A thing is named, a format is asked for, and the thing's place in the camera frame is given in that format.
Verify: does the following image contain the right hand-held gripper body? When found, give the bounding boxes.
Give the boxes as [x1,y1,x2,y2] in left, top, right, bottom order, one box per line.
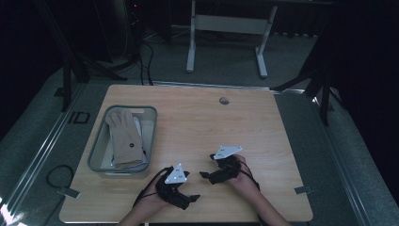
[208,145,244,186]

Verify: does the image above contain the black tripod stand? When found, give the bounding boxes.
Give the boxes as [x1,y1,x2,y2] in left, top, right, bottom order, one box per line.
[34,0,128,113]

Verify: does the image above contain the black background floor cables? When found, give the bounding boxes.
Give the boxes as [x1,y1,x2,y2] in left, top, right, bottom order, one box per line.
[137,39,155,87]

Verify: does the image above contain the person's right hand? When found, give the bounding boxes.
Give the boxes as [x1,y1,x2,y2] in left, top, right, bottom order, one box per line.
[226,153,261,198]

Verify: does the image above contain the grey plastic basin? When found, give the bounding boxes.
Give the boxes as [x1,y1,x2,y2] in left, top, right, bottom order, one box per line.
[88,105,158,177]

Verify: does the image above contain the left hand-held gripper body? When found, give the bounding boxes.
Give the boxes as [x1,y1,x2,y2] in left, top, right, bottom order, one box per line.
[154,162,191,211]

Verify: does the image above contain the person's left hand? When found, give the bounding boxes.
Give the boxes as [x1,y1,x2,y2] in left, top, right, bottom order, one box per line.
[136,178,172,215]

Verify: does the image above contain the black floor marking tape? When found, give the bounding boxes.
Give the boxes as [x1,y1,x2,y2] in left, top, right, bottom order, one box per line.
[67,110,91,125]

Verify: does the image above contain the white desk frame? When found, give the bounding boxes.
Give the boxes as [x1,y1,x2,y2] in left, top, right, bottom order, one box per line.
[185,0,279,79]

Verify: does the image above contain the black metal stand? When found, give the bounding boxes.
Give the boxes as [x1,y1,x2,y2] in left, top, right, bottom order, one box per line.
[271,31,339,127]

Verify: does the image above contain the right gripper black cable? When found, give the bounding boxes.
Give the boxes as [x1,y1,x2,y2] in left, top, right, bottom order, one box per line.
[237,155,265,226]

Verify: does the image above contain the black floor cable loop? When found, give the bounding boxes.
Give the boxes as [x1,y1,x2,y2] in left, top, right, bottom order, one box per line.
[46,164,75,189]

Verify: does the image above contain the beige knit glove with button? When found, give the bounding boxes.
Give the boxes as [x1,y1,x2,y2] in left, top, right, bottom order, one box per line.
[104,108,147,170]

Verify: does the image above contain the purple and white ski glove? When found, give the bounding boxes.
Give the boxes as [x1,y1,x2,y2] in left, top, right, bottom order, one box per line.
[108,115,149,172]

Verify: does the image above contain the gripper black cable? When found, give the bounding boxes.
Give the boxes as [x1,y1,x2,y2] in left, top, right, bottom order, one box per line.
[237,155,265,226]
[133,166,173,209]

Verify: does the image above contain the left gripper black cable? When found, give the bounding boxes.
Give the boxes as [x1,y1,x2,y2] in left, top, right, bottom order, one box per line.
[133,166,173,209]

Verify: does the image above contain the metal floor rail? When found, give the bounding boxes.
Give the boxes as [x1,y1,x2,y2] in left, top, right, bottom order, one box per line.
[271,88,375,226]
[0,82,88,220]

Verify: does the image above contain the grey floor plate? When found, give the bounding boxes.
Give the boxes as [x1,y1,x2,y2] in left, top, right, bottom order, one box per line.
[56,186,81,200]

